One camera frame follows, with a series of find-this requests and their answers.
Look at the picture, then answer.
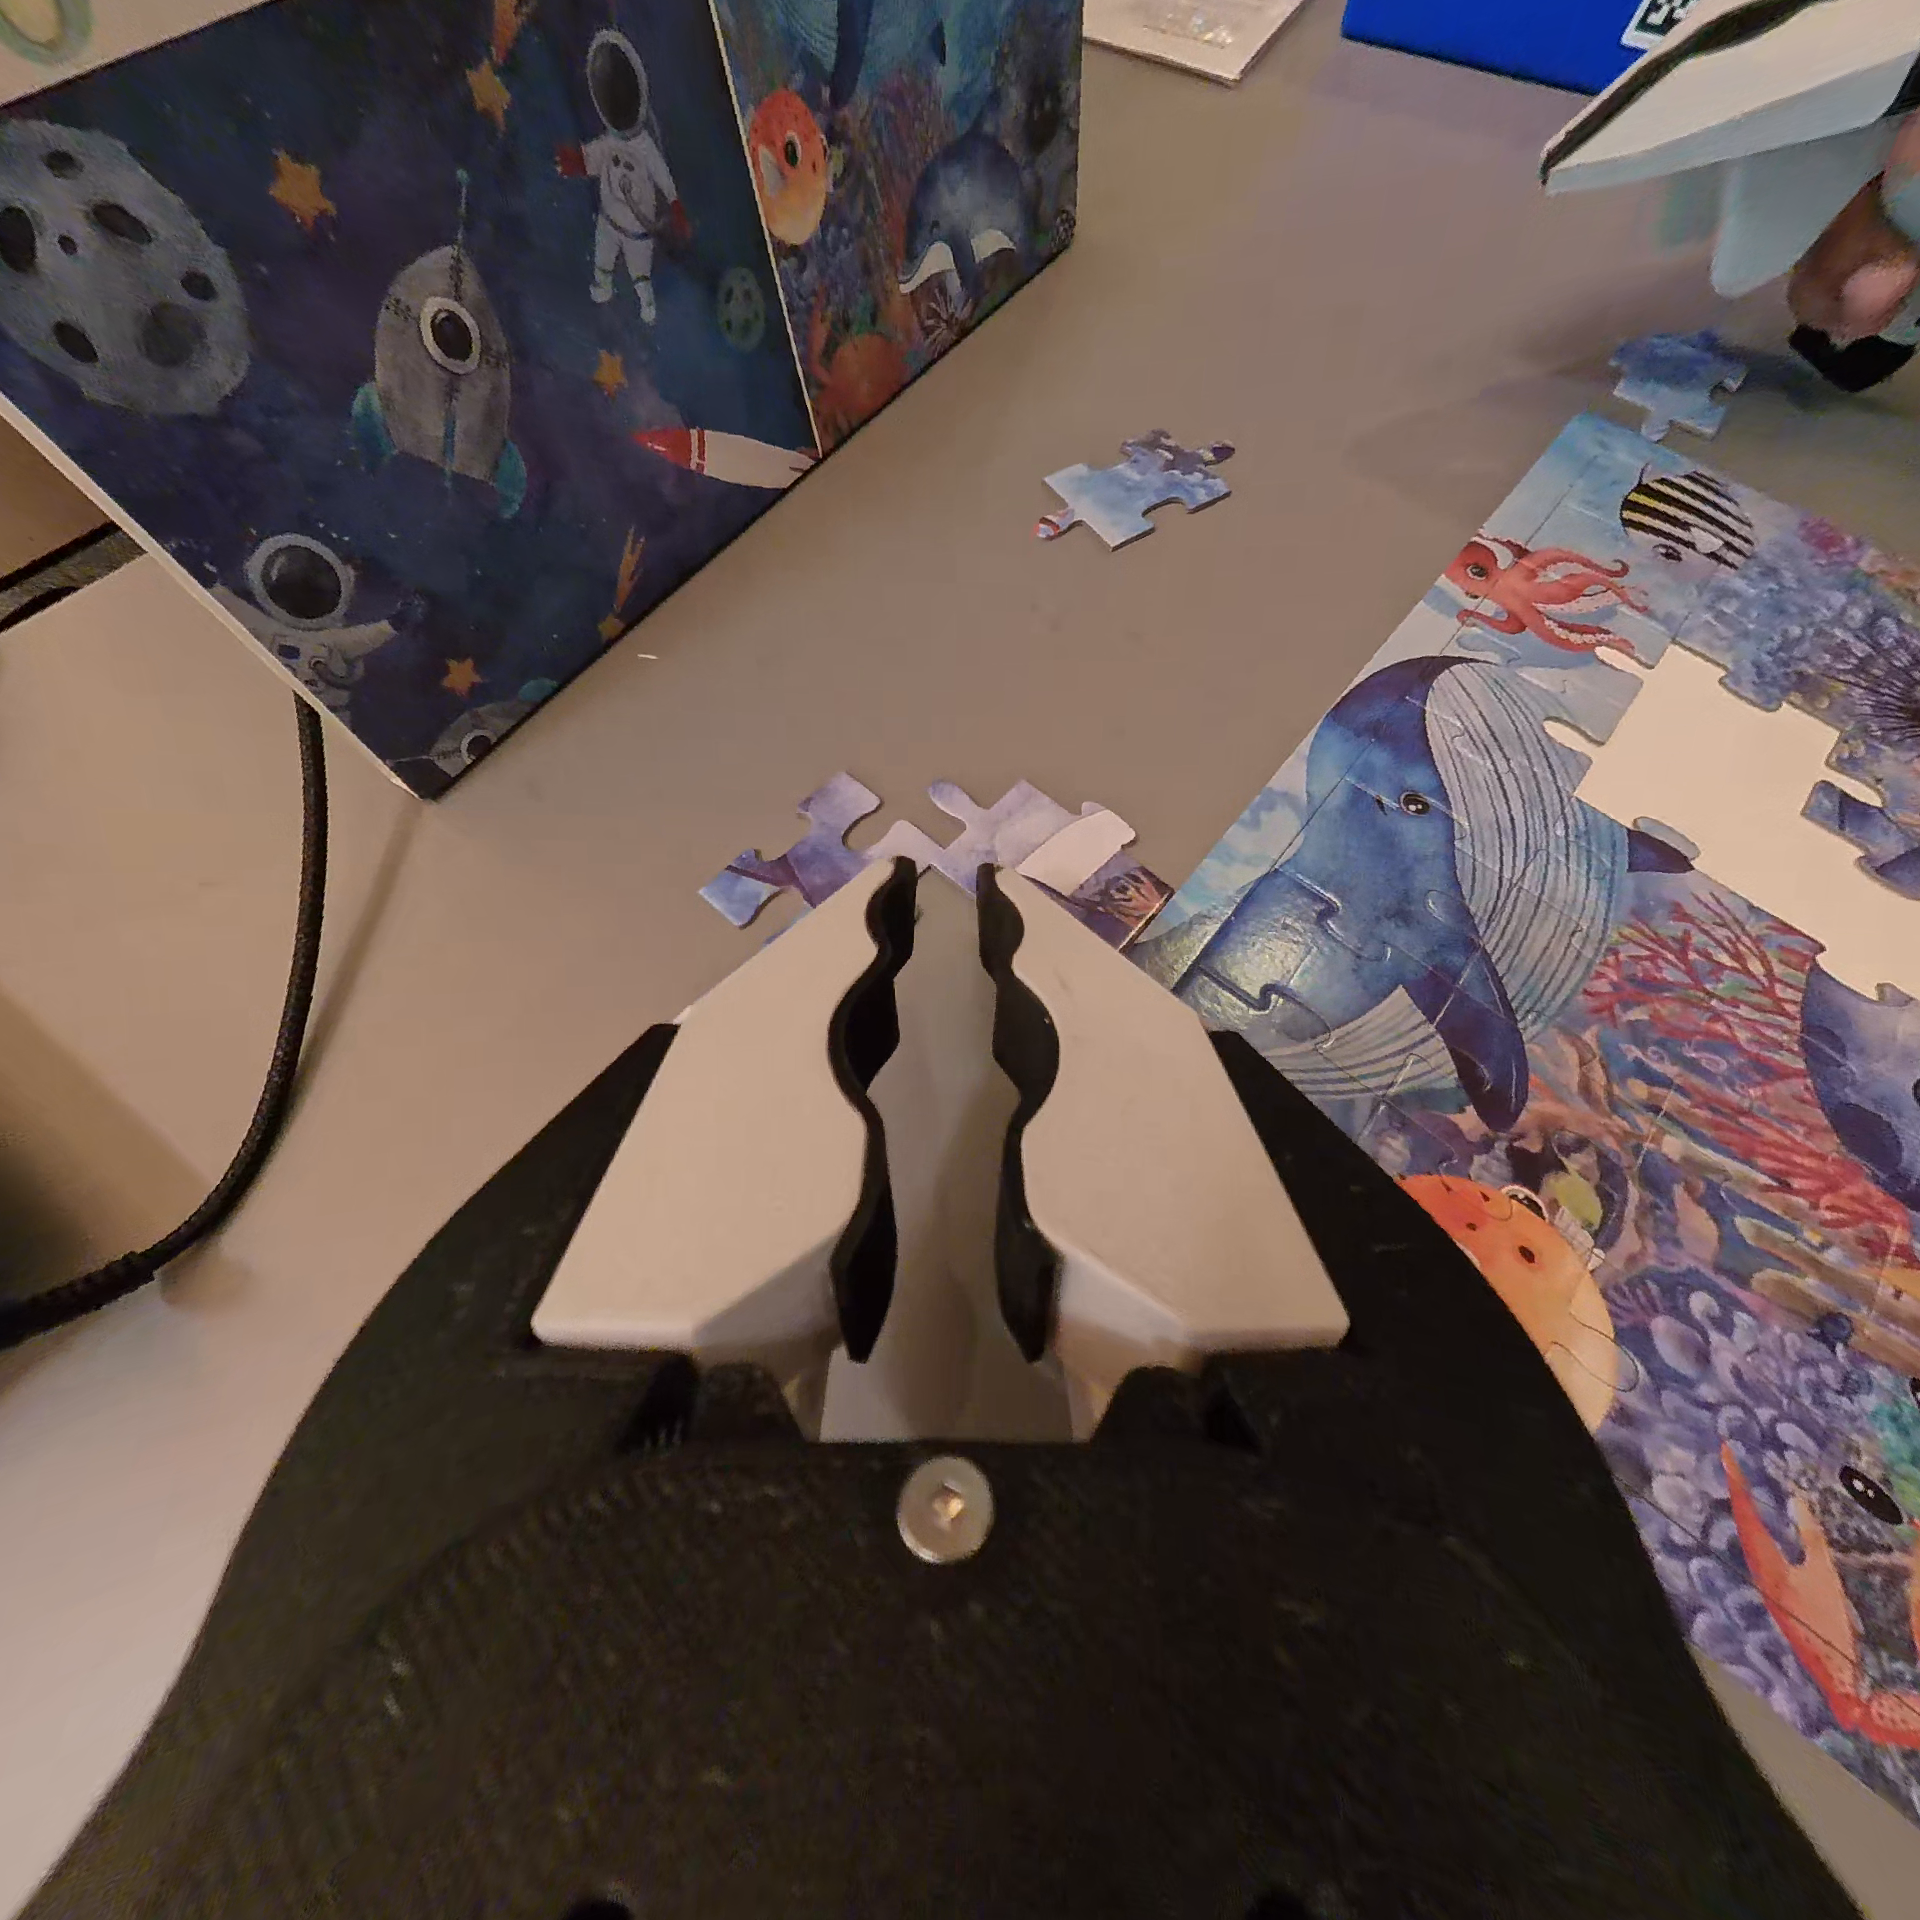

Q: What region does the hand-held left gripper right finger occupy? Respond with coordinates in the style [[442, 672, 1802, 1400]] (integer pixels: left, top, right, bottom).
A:
[[976, 864, 1350, 1423]]

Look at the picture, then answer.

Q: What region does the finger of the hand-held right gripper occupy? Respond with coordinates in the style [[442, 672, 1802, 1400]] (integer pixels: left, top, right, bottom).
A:
[[1711, 91, 1920, 301], [1541, 0, 1920, 197]]

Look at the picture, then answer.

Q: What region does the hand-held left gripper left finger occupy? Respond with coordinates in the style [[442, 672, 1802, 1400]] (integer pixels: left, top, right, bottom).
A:
[[532, 860, 925, 1422]]

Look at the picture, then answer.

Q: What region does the blue lilac puzzle piece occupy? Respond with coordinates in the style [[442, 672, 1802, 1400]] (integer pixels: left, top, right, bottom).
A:
[[1608, 328, 1753, 443]]

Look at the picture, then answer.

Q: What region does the purple blue puzzle piece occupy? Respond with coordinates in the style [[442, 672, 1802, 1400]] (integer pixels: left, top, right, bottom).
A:
[[696, 772, 933, 951]]

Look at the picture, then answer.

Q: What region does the striped white purple puzzle piece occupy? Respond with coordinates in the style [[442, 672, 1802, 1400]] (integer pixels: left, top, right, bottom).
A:
[[928, 778, 1183, 951]]

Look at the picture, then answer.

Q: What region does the assembled sea jigsaw puzzle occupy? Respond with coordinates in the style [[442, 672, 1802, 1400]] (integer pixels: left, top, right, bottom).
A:
[[1126, 413, 1920, 1804]]

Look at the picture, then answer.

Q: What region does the person's right hand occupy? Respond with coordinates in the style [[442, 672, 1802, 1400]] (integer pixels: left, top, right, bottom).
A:
[[1789, 158, 1920, 343]]

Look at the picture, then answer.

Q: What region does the blue plastic bin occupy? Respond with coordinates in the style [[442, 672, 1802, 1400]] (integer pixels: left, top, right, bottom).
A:
[[1339, 0, 1699, 94]]

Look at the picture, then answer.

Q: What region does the instruction sheet in plastic sleeve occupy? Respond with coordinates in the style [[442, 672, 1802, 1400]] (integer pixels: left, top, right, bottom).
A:
[[1084, 0, 1306, 85]]

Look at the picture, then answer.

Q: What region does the blue white puzzle piece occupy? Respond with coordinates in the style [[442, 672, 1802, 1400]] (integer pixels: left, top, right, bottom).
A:
[[1034, 431, 1238, 553]]

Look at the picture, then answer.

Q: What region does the illustrated puzzle box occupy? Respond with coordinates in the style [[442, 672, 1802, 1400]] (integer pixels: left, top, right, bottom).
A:
[[0, 0, 1084, 802]]

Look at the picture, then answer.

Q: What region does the black braided cable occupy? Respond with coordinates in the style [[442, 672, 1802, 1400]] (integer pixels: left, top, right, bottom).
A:
[[0, 696, 331, 1353]]

